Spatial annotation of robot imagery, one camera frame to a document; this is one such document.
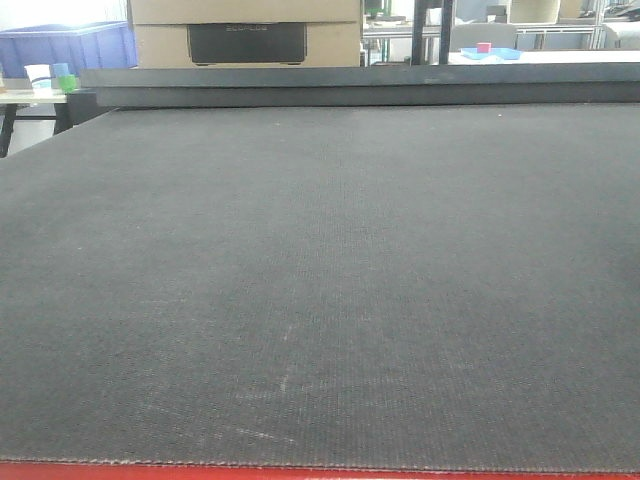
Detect dark grey board stack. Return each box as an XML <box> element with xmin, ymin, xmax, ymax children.
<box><xmin>80</xmin><ymin>62</ymin><xmax>639</xmax><ymax>108</ymax></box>

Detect blue tray on far table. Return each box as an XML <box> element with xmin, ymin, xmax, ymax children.
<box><xmin>459</xmin><ymin>47</ymin><xmax>522</xmax><ymax>61</ymax></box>

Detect white side table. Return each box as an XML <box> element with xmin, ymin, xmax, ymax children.
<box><xmin>1</xmin><ymin>89</ymin><xmax>73</xmax><ymax>158</ymax></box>

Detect dark grey fabric mat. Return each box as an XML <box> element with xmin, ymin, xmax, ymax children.
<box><xmin>1</xmin><ymin>104</ymin><xmax>639</xmax><ymax>473</ymax></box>

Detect small red cube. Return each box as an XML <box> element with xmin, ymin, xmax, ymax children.
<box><xmin>476</xmin><ymin>42</ymin><xmax>492</xmax><ymax>53</ymax></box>

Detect blue plastic crate background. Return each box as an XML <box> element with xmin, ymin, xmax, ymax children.
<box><xmin>1</xmin><ymin>21</ymin><xmax>138</xmax><ymax>78</ymax></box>

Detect light blue plastic cup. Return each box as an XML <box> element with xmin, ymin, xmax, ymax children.
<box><xmin>52</xmin><ymin>63</ymin><xmax>70</xmax><ymax>78</ymax></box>

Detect green plastic cup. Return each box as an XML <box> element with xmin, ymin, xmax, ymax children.
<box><xmin>57</xmin><ymin>74</ymin><xmax>77</xmax><ymax>94</ymax></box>

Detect white paper cup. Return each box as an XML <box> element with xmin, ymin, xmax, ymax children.
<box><xmin>24</xmin><ymin>64</ymin><xmax>53</xmax><ymax>97</ymax></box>

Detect large cardboard box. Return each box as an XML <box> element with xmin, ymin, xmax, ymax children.
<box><xmin>128</xmin><ymin>0</ymin><xmax>363</xmax><ymax>69</ymax></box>

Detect black vertical post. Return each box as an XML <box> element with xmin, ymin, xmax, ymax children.
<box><xmin>411</xmin><ymin>0</ymin><xmax>455</xmax><ymax>66</ymax></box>

